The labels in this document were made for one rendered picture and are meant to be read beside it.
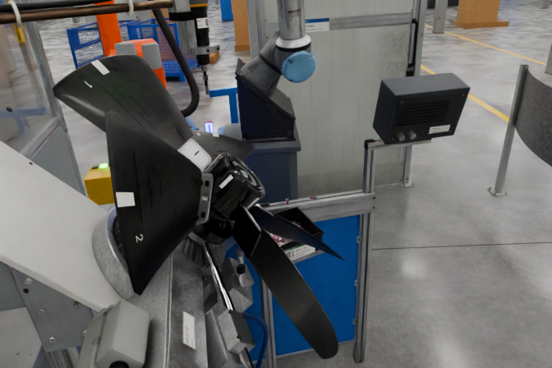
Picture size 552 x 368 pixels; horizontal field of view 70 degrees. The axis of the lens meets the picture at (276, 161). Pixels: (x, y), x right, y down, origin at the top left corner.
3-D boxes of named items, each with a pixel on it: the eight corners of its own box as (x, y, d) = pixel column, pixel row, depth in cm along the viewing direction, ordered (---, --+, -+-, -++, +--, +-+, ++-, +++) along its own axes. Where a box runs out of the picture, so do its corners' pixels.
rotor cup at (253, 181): (182, 228, 71) (234, 178, 69) (166, 179, 81) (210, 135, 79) (235, 252, 80) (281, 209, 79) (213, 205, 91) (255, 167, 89)
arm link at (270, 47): (279, 64, 157) (301, 36, 153) (289, 78, 147) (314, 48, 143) (256, 47, 151) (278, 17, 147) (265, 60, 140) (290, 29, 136)
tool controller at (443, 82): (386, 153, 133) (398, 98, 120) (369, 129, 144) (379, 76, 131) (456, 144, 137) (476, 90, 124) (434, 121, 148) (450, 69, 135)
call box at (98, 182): (91, 210, 119) (82, 179, 114) (98, 195, 128) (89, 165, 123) (146, 203, 121) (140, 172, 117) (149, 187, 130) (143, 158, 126)
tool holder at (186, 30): (190, 57, 71) (181, -2, 67) (167, 54, 76) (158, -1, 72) (227, 50, 77) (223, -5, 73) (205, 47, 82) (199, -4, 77)
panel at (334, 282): (162, 384, 159) (128, 250, 131) (163, 380, 160) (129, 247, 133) (356, 342, 173) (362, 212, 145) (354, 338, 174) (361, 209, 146)
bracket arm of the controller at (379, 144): (367, 151, 134) (367, 143, 133) (364, 148, 137) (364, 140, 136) (431, 142, 138) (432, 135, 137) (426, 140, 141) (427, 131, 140)
